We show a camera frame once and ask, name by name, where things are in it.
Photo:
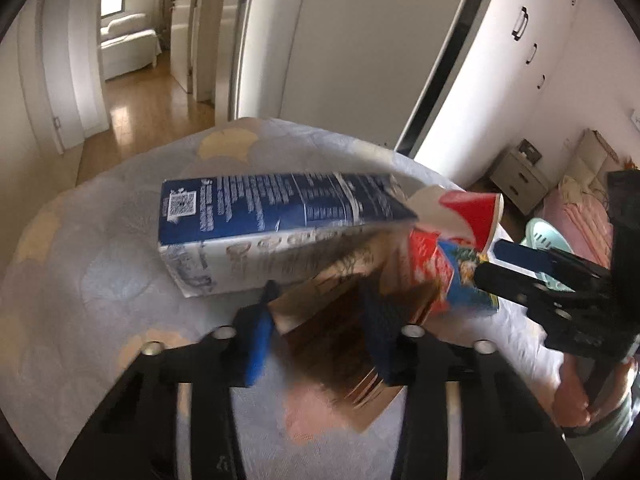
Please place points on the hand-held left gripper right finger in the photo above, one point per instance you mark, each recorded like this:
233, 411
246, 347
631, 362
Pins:
382, 335

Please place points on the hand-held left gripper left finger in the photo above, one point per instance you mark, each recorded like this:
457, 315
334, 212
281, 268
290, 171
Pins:
257, 345

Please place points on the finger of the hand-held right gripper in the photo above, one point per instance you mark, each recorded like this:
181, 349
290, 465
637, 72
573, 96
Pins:
505, 280
520, 255

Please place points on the teal plastic stool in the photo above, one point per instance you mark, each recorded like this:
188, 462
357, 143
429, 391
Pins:
542, 232

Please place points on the brown cardboard box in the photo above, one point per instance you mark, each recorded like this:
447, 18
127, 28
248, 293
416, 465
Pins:
340, 340

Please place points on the red and blue snack packet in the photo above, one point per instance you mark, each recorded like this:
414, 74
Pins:
457, 275

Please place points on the red and white paper cup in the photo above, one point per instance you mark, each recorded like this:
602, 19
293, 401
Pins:
475, 215

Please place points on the blue milk carton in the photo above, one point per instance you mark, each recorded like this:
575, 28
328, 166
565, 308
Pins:
260, 230

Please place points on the person's right forearm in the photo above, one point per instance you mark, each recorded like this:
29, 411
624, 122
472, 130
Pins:
615, 445

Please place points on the person's right hand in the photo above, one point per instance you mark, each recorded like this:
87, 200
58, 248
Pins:
572, 390

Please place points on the pink bed cover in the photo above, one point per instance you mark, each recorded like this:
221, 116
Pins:
580, 220

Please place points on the beige nightstand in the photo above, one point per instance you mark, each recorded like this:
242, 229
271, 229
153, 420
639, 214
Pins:
520, 182

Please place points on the dark desk clock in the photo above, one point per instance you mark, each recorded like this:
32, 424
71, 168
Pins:
530, 150

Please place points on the beige bed headboard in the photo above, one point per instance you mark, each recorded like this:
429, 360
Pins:
590, 155

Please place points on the white wardrobe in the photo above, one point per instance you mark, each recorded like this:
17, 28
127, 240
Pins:
500, 85

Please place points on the white sliding door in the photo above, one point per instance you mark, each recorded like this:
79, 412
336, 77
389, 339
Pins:
350, 50

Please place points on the white sofa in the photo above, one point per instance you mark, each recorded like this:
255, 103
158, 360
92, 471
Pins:
127, 45

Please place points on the white room door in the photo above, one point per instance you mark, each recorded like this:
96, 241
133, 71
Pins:
182, 25

